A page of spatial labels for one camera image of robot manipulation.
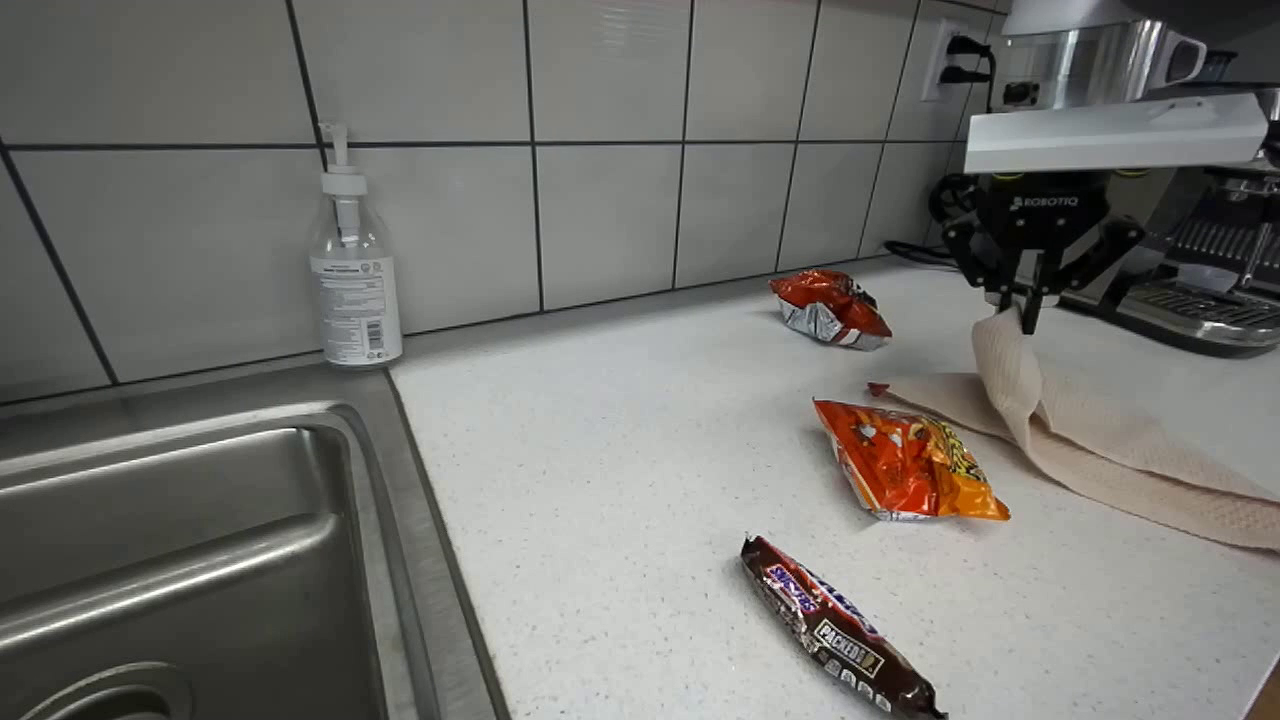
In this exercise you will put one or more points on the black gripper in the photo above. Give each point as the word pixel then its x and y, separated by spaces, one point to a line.
pixel 1054 212

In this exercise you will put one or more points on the beige mesh cloth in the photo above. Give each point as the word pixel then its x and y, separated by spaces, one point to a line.
pixel 1106 446

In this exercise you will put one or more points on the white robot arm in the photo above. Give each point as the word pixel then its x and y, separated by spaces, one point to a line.
pixel 1093 55

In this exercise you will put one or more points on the steel drip tray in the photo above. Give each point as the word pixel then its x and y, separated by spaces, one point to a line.
pixel 1200 323

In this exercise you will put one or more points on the steel espresso machine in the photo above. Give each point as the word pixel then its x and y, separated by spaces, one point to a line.
pixel 1222 233

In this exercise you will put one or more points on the crumpled red snack wrapper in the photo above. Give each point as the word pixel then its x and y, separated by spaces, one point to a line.
pixel 825 306

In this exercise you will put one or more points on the orange Cheetos bag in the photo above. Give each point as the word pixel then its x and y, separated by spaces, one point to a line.
pixel 906 465

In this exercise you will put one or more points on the brown Snickers bar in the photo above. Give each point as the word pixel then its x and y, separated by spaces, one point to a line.
pixel 833 634

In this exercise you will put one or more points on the wooden cabinet front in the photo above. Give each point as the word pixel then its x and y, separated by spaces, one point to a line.
pixel 1264 697

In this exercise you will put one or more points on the clear pump soap bottle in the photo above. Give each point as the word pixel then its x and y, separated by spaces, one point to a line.
pixel 358 303

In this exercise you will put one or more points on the stainless steel sink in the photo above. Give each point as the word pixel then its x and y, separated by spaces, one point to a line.
pixel 203 532

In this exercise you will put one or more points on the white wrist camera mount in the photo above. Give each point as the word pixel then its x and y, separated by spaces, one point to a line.
pixel 1121 139

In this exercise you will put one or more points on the white wall outlet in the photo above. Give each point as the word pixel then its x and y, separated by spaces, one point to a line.
pixel 940 55

